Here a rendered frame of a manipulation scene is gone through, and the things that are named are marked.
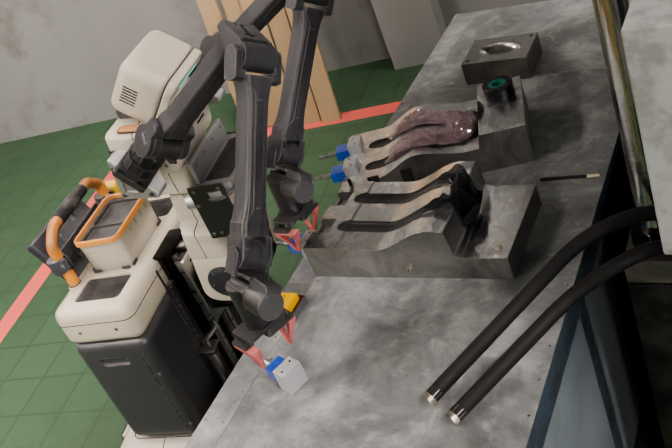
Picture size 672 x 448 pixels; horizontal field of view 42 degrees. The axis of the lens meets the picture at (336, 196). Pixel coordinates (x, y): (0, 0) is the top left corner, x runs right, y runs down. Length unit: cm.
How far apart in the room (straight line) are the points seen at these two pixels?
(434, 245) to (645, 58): 80
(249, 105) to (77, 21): 397
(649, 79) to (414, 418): 78
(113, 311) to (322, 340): 68
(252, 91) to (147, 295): 93
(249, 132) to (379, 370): 55
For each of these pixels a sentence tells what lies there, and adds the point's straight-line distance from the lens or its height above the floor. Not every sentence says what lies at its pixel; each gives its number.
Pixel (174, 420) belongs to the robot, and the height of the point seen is 37.
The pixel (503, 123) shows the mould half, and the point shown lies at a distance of 224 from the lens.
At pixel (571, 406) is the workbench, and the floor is 58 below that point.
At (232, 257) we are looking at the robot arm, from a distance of 170.
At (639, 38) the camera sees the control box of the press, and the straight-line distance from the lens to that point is 127.
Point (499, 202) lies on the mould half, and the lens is 205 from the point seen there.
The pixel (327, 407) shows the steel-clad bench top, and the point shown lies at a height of 80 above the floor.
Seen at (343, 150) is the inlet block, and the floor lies 87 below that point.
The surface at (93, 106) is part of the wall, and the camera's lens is 590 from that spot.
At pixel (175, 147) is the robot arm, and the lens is 200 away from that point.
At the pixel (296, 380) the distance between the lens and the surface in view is 187.
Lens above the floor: 203
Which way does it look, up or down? 31 degrees down
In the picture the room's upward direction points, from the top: 23 degrees counter-clockwise
